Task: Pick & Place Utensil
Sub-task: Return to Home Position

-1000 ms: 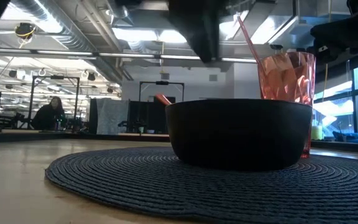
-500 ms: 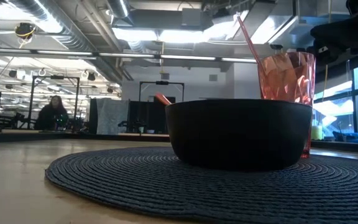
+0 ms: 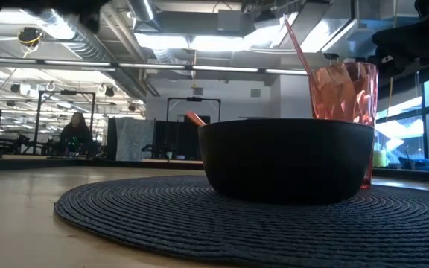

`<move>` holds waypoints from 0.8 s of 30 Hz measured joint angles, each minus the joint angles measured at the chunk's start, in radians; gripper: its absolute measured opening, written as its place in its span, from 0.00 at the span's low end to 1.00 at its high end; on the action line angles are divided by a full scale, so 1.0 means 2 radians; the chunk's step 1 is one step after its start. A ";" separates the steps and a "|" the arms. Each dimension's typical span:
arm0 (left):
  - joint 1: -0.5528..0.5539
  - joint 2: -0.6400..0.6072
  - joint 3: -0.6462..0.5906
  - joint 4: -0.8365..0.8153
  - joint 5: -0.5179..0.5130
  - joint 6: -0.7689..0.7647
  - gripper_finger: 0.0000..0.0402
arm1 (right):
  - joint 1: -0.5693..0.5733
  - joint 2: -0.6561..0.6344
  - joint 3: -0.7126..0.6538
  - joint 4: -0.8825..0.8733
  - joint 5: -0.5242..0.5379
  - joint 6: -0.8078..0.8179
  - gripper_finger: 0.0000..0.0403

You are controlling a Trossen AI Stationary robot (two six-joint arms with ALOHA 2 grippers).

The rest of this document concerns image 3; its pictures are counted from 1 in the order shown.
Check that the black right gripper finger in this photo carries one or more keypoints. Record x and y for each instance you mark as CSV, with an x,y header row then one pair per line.
x,y
393,41
393,63

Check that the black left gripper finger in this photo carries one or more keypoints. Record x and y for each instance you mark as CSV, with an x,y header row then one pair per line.
x,y
91,22
95,4

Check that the orange faceted plastic cup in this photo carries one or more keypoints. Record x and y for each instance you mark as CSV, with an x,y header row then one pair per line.
x,y
345,93

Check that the pink plastic straw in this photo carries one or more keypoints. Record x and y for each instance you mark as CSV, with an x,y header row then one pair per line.
x,y
296,42

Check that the black bowl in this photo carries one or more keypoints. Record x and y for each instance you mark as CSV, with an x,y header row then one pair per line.
x,y
285,160

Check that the long linear ceiling light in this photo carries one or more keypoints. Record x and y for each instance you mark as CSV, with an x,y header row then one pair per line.
x,y
155,66

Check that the yellow-green cup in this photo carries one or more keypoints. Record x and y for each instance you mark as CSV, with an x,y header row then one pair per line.
x,y
380,158

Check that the blue cloth bundle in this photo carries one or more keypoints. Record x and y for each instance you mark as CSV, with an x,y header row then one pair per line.
x,y
421,164

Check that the person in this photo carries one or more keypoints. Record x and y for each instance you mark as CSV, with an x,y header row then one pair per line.
x,y
76,134

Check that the grey cloth cover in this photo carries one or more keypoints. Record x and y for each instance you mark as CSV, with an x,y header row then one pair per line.
x,y
130,139

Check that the dark round plate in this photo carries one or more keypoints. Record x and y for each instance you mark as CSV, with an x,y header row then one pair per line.
x,y
162,223

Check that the tall black rig frame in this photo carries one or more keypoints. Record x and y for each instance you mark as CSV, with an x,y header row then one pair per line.
x,y
65,92

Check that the low black rig frame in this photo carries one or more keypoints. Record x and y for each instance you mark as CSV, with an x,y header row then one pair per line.
x,y
194,99

